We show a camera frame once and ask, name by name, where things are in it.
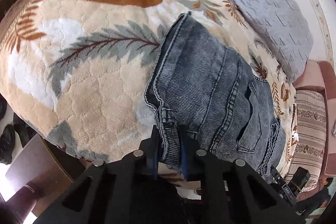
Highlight grey denim pants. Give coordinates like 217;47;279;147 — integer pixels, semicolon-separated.
144;13;286;181

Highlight black device near sofa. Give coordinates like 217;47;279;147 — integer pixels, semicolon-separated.
270;166;310;206

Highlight striped beige sofa cushion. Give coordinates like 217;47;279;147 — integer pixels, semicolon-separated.
285;90;327;192

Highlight black shoe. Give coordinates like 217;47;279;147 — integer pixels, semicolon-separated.
0;124;15;165

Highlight leaf pattern fleece blanket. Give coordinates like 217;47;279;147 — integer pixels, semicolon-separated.
1;0;297;175

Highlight grey quilted pillow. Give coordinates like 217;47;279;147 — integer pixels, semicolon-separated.
230;0;314;83

